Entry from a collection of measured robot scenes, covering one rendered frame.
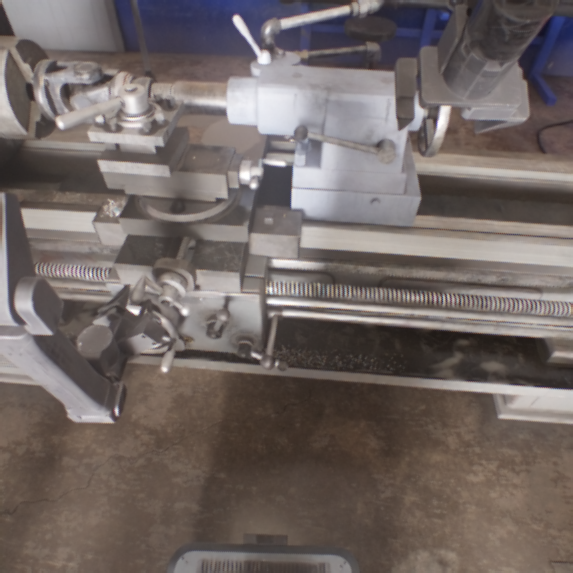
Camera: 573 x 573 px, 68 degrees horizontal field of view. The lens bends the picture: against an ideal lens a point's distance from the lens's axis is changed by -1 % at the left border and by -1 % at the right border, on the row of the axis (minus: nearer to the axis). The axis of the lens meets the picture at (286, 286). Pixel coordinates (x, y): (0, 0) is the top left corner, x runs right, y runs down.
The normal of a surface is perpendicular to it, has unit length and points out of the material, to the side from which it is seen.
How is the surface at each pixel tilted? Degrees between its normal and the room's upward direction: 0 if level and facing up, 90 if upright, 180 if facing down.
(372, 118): 76
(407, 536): 0
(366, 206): 90
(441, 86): 30
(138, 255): 0
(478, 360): 0
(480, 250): 36
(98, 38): 90
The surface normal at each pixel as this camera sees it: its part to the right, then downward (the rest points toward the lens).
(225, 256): 0.02, -0.65
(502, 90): 0.00, -0.18
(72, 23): -0.08, 0.76
